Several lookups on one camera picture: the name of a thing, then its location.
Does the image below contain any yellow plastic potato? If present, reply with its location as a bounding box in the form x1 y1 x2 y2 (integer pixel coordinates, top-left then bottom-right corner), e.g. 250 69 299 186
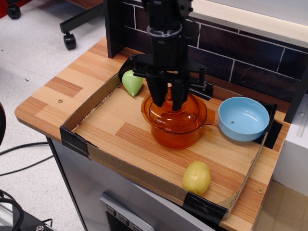
182 161 211 195

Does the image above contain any cardboard fence with black tape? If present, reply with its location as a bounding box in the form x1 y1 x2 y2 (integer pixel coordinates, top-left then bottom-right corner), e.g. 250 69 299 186
59 55 283 226

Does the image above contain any light blue bowl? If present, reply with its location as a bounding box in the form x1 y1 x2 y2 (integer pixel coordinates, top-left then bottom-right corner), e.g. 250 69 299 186
218 97 270 141

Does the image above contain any black floor cable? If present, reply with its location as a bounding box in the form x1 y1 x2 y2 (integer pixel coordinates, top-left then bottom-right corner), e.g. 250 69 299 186
0 141 55 177

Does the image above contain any orange transparent pot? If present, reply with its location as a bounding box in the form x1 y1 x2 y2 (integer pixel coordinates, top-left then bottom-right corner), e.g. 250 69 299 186
150 107 216 148

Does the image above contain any green plastic pear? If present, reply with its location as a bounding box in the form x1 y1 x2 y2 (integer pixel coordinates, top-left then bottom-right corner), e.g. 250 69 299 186
122 70 143 97

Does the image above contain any black chair base with casters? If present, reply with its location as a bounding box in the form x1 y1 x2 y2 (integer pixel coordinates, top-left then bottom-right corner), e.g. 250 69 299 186
6 0 104 51

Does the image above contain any orange transparent pot lid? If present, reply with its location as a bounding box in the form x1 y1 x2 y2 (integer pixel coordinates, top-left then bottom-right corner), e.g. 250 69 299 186
141 89 209 134

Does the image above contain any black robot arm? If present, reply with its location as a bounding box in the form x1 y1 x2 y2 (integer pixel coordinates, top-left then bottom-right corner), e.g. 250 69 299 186
130 0 206 111

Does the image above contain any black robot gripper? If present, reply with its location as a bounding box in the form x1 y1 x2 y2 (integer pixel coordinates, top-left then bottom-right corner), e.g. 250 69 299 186
129 25 207 111

